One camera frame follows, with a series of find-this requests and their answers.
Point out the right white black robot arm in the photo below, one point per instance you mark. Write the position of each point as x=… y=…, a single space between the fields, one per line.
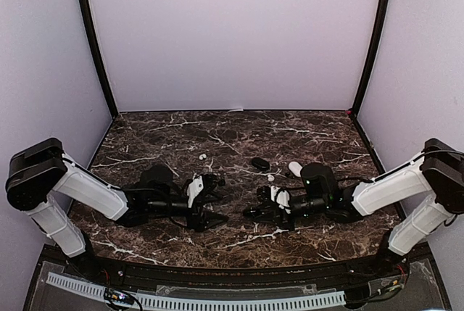
x=436 y=173

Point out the right black frame post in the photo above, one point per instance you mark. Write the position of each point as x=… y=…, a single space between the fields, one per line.
x=367 y=70

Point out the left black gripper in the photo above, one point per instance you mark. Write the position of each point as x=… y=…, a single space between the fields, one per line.
x=193 y=222

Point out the black frame post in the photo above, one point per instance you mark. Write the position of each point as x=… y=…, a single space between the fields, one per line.
x=367 y=70
x=93 y=44

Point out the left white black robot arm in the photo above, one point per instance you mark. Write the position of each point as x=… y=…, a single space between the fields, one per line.
x=40 y=171

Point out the white oval charging case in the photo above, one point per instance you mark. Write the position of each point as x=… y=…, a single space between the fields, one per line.
x=295 y=168

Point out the white slotted cable duct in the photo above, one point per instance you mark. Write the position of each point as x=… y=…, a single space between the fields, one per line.
x=141 y=300

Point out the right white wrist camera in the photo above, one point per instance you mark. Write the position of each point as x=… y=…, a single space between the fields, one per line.
x=281 y=197

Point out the left black frame post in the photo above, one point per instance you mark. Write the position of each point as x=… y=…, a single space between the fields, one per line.
x=93 y=44

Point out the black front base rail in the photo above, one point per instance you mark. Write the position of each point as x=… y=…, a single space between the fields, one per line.
x=132 y=275

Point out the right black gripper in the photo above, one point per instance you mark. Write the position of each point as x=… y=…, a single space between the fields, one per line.
x=274 y=216

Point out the black oval charging case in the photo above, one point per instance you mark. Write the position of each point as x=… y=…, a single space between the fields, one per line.
x=260 y=164

